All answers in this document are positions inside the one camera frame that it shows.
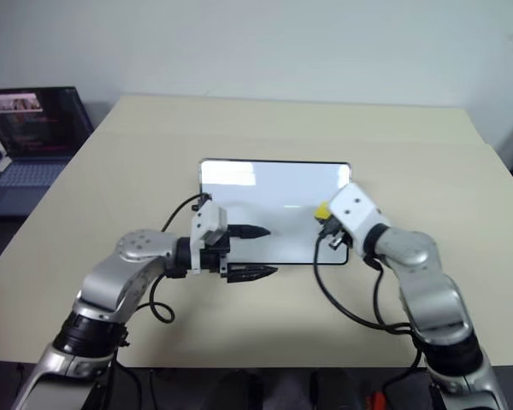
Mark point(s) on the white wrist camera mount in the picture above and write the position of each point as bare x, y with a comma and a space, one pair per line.
357, 213
209, 220

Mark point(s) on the small red object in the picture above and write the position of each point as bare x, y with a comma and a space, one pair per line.
377, 400

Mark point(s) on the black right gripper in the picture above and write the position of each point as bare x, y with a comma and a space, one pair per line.
335, 237

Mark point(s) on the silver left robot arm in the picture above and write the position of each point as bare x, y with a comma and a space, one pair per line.
119, 273

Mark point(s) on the black-framed desktop whiteboard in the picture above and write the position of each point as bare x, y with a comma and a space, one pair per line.
278, 188

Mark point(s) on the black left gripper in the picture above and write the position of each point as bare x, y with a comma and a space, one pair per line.
216, 256

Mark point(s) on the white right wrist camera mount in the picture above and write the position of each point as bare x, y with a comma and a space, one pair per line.
357, 213

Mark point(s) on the open blue laptop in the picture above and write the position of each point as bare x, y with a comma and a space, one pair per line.
34, 136

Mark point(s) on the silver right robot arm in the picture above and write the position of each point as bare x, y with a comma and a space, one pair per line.
427, 290

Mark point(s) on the yellow sponge eraser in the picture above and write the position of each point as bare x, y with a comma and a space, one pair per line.
323, 211

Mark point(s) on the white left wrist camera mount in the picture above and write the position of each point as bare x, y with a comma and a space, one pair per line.
209, 220

